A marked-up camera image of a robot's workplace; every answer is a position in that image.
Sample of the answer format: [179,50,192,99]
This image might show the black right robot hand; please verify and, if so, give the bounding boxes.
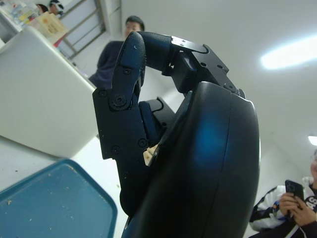
[92,31,261,238]

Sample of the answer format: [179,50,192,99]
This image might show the dark teal plastic tray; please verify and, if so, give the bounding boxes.
[0,158,118,238]

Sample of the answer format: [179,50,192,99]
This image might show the white two-slot toaster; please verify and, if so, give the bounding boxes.
[0,26,100,160]

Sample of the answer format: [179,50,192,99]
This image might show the seated person in white jacket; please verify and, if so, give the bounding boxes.
[248,148,317,238]

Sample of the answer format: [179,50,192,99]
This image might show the black smartphone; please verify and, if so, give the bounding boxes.
[284,179,305,204]

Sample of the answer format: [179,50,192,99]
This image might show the brown cardboard box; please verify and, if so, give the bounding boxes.
[31,11,69,46]

